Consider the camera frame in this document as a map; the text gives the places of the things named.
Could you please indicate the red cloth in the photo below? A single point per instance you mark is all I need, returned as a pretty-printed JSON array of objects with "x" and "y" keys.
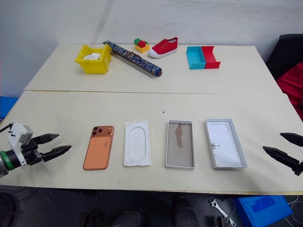
[{"x": 292, "y": 87}]

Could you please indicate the blue plastic case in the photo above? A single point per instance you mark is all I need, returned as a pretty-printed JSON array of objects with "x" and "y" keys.
[{"x": 262, "y": 210}]

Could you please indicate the orange smartphone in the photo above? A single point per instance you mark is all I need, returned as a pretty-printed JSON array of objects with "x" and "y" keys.
[{"x": 97, "y": 151}]

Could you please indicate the blue plastic crate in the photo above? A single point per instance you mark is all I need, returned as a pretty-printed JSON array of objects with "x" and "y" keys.
[{"x": 7, "y": 106}]

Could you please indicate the phone box with white interior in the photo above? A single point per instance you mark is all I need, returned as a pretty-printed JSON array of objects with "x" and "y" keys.
[{"x": 225, "y": 144}]

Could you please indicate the silver adjustable wrench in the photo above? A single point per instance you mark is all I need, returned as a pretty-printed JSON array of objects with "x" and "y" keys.
[{"x": 219, "y": 209}]

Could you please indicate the blue open plastic box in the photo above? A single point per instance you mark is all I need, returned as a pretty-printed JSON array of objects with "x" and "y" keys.
[{"x": 195, "y": 63}]

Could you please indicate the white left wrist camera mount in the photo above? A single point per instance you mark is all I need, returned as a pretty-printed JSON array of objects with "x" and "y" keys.
[{"x": 18, "y": 134}]

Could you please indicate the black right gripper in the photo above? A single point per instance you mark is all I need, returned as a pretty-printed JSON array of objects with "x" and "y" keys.
[{"x": 299, "y": 169}]

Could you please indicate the yellow plastic bin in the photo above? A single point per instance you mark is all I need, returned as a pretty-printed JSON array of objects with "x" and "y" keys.
[{"x": 95, "y": 67}]

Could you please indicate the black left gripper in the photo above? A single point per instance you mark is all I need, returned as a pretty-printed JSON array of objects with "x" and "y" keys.
[{"x": 32, "y": 153}]

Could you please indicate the white object in bin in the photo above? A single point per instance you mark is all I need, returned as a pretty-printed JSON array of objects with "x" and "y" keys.
[{"x": 92, "y": 56}]

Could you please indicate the white moulded insert tray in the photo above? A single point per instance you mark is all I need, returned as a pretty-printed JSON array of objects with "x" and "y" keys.
[{"x": 137, "y": 144}]

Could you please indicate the box lid with grey insert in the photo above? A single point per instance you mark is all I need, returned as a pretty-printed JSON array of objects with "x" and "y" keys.
[{"x": 180, "y": 146}]

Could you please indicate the red child's shoe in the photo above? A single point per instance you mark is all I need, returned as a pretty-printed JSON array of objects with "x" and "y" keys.
[{"x": 163, "y": 48}]

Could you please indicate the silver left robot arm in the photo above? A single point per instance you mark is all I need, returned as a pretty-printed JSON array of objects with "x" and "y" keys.
[{"x": 2, "y": 166}]

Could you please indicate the red open plastic box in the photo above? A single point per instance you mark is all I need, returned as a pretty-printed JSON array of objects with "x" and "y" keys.
[{"x": 211, "y": 64}]

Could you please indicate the black chair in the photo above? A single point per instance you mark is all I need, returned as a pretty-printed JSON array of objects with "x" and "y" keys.
[{"x": 284, "y": 54}]

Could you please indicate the red toy brick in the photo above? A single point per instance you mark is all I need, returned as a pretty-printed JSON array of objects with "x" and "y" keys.
[{"x": 142, "y": 44}]

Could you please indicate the blue patterned rolled tube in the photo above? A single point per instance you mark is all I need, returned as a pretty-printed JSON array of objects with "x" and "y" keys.
[{"x": 135, "y": 59}]

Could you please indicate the green toy brick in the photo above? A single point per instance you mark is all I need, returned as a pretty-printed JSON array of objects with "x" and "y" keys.
[{"x": 137, "y": 41}]

